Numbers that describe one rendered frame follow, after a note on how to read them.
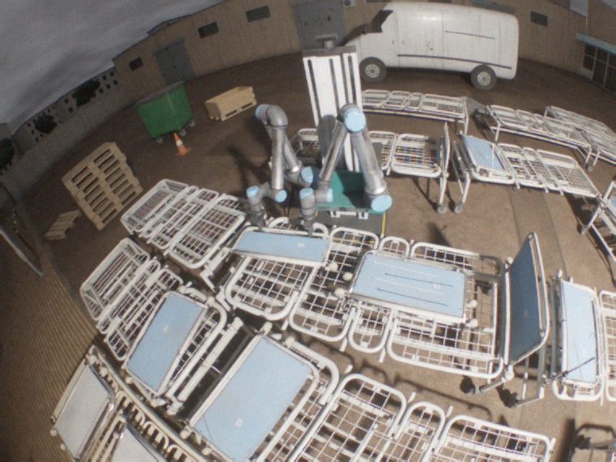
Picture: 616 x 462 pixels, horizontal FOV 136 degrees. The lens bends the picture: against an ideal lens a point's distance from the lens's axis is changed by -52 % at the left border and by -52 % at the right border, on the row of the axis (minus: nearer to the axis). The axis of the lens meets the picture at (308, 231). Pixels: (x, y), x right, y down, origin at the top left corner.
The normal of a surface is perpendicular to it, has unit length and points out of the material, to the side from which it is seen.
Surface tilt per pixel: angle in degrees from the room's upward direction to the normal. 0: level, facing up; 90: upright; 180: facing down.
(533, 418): 0
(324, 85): 90
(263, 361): 7
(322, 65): 90
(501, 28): 86
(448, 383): 0
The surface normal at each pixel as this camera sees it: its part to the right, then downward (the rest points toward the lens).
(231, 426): -0.07, -0.65
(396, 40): -0.31, 0.70
